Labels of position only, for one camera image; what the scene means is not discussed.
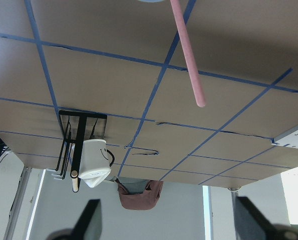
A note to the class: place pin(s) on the pink brown bag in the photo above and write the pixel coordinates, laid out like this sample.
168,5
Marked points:
143,201

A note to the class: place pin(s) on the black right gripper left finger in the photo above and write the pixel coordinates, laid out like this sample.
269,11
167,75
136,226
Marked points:
87,227

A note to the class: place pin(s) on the blue cup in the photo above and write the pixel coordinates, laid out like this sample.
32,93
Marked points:
151,1

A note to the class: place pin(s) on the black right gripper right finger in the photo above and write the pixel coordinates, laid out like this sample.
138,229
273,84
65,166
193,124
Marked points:
251,224

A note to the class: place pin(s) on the black wire mug rack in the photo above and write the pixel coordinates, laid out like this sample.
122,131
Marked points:
72,144

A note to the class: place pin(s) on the lower white smiley mug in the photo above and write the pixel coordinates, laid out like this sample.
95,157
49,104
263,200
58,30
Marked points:
96,160

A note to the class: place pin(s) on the pink chopstick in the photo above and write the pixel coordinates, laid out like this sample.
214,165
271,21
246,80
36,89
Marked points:
188,54

